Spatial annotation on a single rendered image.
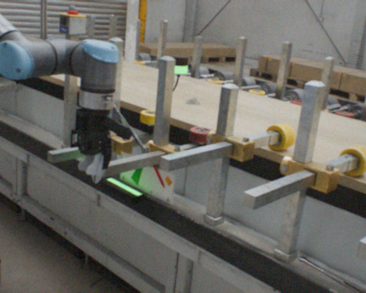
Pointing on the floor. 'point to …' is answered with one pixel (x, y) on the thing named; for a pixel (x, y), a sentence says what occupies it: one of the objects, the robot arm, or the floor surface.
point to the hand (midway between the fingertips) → (98, 177)
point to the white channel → (131, 30)
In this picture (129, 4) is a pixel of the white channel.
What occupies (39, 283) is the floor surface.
